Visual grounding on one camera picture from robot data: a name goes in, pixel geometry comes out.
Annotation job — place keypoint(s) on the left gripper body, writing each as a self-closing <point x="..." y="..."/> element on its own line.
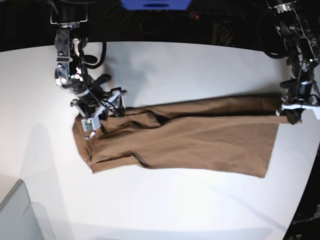
<point x="300" y="96"/>

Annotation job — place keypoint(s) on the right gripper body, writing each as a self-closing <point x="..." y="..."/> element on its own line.
<point x="101" y="106"/>

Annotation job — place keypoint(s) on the brown t-shirt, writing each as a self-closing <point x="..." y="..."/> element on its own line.
<point x="233" y="134"/>

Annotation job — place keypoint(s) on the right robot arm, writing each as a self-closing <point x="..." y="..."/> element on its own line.
<point x="72" y="65"/>

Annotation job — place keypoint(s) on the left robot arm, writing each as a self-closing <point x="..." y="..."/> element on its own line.
<point x="302" y="45"/>

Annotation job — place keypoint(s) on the blue box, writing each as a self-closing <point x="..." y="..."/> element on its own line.
<point x="137" y="5"/>

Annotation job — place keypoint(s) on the black power strip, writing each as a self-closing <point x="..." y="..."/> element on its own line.
<point x="215" y="17"/>

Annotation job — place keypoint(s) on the grey plastic bin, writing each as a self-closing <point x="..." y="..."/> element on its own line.
<point x="22" y="219"/>

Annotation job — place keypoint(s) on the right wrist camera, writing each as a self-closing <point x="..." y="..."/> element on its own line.
<point x="90" y="124"/>

